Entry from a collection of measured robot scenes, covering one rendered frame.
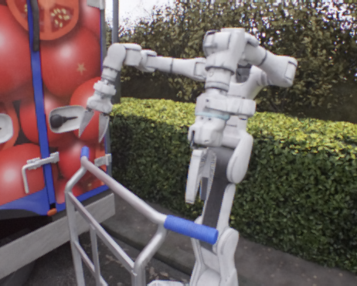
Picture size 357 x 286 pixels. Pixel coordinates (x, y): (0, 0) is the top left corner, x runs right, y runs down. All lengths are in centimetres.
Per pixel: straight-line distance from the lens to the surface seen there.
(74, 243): 123
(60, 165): 195
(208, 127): 57
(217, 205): 137
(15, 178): 181
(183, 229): 63
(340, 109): 429
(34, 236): 204
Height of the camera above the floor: 158
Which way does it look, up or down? 16 degrees down
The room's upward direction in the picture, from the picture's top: 1 degrees clockwise
